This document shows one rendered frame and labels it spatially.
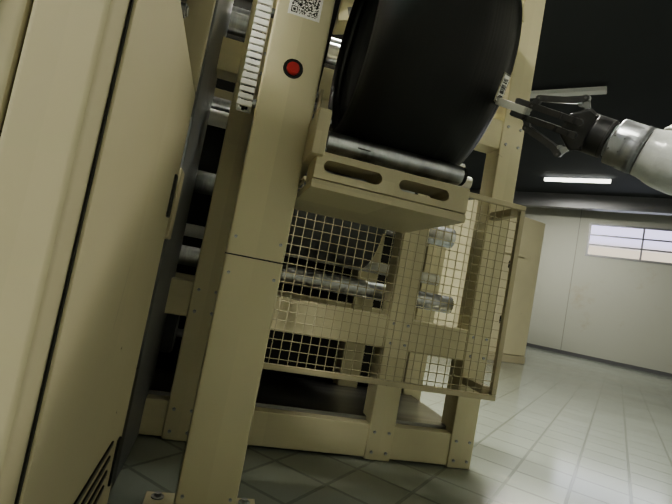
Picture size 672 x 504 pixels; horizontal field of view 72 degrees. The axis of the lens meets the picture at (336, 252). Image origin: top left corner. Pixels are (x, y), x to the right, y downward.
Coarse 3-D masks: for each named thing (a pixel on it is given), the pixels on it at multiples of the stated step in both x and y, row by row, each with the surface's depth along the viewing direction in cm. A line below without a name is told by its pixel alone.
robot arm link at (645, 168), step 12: (660, 132) 81; (648, 144) 81; (660, 144) 80; (648, 156) 81; (660, 156) 80; (636, 168) 83; (648, 168) 82; (660, 168) 80; (648, 180) 83; (660, 180) 81
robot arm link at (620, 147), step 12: (624, 120) 85; (612, 132) 85; (624, 132) 83; (636, 132) 83; (648, 132) 82; (612, 144) 85; (624, 144) 83; (636, 144) 82; (612, 156) 85; (624, 156) 84; (636, 156) 82; (624, 168) 85
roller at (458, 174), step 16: (336, 144) 99; (352, 144) 100; (368, 144) 101; (368, 160) 102; (384, 160) 102; (400, 160) 102; (416, 160) 103; (432, 160) 105; (432, 176) 105; (448, 176) 105; (464, 176) 106
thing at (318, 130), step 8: (320, 112) 94; (328, 112) 95; (312, 120) 101; (320, 120) 94; (328, 120) 95; (312, 128) 99; (320, 128) 94; (328, 128) 95; (312, 136) 96; (320, 136) 94; (312, 144) 94; (320, 144) 94; (304, 152) 104; (312, 152) 94; (320, 152) 94; (304, 160) 102; (304, 168) 109
